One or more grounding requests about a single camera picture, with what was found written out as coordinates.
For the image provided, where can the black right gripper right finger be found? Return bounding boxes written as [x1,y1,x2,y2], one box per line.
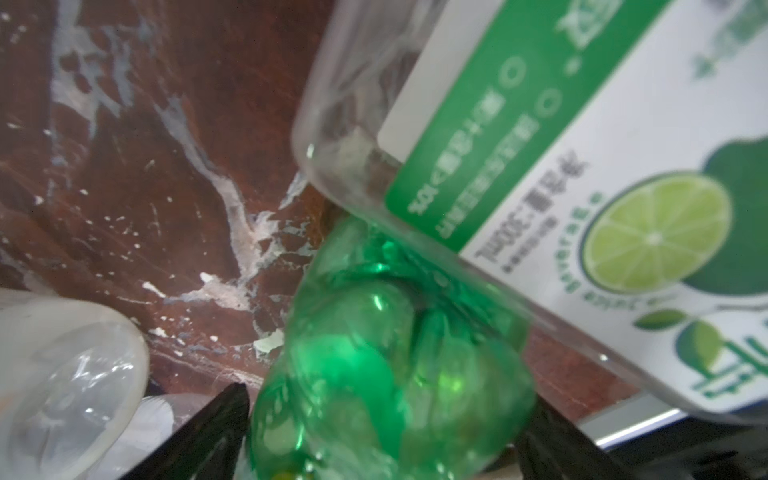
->
[514,395,636,480]

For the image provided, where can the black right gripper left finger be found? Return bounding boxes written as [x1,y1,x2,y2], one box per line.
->
[121,383,250,480]

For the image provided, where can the blue pepsi label bottle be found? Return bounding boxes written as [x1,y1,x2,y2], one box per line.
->
[1,289,175,479]

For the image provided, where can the green plastic soda bottle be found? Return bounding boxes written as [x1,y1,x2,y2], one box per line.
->
[245,217,536,479]

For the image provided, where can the lime label clear bottle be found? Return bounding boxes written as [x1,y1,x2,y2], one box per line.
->
[291,1,767,424]

